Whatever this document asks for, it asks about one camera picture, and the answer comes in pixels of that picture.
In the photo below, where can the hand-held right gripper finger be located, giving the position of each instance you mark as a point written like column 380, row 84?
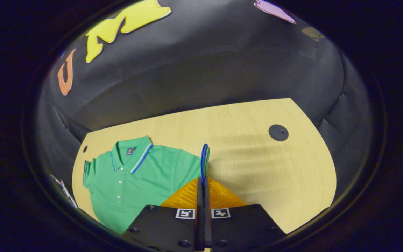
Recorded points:
column 199, row 234
column 207, row 234

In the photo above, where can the green T-shirt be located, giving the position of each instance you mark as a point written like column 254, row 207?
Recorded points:
column 145, row 182

